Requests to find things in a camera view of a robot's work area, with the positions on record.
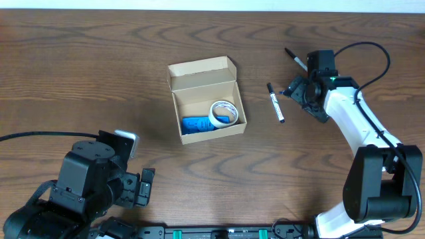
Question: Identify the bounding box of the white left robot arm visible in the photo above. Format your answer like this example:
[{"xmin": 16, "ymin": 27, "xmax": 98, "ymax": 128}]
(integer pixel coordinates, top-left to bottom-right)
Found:
[{"xmin": 3, "ymin": 129, "xmax": 155, "ymax": 238}]

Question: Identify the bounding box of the brown cardboard box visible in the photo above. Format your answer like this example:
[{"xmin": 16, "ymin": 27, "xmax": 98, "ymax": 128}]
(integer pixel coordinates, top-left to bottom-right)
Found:
[{"xmin": 167, "ymin": 56, "xmax": 247, "ymax": 145}]

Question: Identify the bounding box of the white black marker pen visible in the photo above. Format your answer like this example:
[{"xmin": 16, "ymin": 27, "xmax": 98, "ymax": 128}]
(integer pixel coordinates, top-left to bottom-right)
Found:
[{"xmin": 267, "ymin": 82, "xmax": 285, "ymax": 123}]

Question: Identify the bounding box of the blue plastic case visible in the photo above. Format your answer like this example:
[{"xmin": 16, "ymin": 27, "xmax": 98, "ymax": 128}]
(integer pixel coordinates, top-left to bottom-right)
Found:
[{"xmin": 181, "ymin": 116, "xmax": 218, "ymax": 135}]

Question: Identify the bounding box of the white tape roll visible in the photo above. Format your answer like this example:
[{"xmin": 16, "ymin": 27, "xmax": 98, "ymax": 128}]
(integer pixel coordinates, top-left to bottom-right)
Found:
[{"xmin": 209, "ymin": 100, "xmax": 239, "ymax": 129}]

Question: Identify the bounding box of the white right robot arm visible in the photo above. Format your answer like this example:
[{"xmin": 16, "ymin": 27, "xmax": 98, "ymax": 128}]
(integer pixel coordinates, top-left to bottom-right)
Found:
[{"xmin": 283, "ymin": 50, "xmax": 423, "ymax": 238}]

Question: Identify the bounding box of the thin black marker pen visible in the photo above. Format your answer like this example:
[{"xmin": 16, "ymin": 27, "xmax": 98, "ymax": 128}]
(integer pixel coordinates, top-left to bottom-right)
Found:
[{"xmin": 284, "ymin": 48, "xmax": 307, "ymax": 71}]

